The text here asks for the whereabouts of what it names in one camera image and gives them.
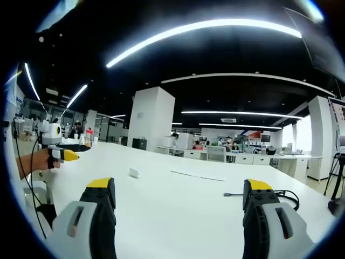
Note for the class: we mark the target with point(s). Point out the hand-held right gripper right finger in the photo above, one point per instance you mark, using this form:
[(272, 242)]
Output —
[(272, 226)]

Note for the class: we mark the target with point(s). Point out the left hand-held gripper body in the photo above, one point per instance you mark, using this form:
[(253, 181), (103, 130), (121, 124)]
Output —
[(49, 135)]

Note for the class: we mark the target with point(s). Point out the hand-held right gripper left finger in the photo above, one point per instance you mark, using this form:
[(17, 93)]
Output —
[(81, 224)]

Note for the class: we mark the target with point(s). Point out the white charger adapter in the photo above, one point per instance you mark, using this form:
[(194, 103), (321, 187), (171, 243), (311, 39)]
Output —
[(135, 173)]

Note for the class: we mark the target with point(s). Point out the white desk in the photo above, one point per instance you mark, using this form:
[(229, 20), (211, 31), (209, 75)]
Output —
[(175, 215)]

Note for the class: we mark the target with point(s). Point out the white chair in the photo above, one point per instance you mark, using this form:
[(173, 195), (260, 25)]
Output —
[(36, 191)]

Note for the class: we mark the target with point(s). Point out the linear ceiling light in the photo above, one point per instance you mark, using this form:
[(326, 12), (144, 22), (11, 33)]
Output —
[(77, 95), (205, 25), (31, 81), (240, 125), (242, 113)]

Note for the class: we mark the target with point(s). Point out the row of white desks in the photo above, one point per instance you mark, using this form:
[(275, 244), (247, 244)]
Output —
[(269, 160)]

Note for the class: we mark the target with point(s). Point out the black box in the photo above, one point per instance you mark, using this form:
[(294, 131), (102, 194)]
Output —
[(139, 143)]

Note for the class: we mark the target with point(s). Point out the black tripod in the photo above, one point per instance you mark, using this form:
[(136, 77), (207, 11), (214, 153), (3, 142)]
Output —
[(335, 172)]

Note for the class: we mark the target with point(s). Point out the white square pillar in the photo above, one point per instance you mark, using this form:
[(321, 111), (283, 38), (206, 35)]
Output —
[(151, 118)]

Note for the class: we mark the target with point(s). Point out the thin white strip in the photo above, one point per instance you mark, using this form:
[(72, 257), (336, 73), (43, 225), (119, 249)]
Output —
[(198, 176)]

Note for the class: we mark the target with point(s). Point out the grey mesh office chair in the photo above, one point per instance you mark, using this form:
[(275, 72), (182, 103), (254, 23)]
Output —
[(216, 154)]

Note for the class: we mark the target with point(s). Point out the dark hanging panel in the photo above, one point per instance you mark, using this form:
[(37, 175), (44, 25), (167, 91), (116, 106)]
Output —
[(320, 43)]

